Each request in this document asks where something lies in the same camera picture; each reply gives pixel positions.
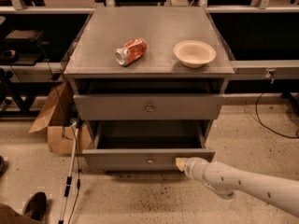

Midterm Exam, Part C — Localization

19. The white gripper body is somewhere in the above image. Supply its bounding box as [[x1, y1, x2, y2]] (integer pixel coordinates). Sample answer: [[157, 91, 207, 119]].
[[183, 157, 236, 200]]

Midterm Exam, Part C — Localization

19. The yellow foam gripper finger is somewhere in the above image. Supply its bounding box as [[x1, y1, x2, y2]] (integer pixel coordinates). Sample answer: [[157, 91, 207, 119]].
[[176, 158, 187, 172]]

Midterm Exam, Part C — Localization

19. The grey drawer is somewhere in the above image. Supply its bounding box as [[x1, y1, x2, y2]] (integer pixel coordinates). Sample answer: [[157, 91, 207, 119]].
[[74, 94, 224, 120], [83, 120, 215, 172]]

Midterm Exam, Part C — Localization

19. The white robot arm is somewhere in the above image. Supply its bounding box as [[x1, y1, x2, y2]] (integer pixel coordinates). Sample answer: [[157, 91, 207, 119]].
[[176, 157, 299, 217]]

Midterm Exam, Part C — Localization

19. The grey top drawer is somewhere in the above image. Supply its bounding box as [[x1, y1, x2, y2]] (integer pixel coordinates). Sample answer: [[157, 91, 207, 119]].
[[74, 94, 224, 120]]

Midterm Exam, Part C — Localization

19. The grey drawer cabinet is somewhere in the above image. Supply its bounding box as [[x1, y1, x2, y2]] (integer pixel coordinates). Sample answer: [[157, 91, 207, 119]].
[[61, 5, 236, 147]]

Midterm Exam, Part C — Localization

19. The white paper bowl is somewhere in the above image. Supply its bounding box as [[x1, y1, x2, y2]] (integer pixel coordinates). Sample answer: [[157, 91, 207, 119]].
[[173, 40, 216, 68]]

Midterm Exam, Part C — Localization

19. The silver telescopic pole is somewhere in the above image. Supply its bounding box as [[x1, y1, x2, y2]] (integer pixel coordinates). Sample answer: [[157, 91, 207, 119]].
[[58, 121, 79, 224]]

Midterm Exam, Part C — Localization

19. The orange soda can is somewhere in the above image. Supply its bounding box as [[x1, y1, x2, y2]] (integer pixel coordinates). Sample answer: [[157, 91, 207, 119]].
[[115, 37, 147, 66]]

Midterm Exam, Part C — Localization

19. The brown cardboard box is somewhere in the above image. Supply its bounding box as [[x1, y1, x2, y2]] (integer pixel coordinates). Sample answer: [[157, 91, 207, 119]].
[[28, 79, 93, 155]]

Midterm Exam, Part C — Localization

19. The black shoe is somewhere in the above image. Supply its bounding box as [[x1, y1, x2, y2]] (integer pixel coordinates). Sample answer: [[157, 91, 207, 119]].
[[22, 192, 47, 221]]

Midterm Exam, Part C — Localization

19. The black equipment on left shelf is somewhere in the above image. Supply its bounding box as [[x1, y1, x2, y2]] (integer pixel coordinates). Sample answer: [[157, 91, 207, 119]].
[[0, 30, 50, 66]]

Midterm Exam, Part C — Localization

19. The black floor cable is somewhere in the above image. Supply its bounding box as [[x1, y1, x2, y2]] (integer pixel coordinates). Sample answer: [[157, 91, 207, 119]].
[[255, 92, 299, 140]]

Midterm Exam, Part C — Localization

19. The metal railing frame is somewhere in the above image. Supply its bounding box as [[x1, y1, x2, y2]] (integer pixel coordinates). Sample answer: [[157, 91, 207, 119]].
[[0, 0, 299, 15]]

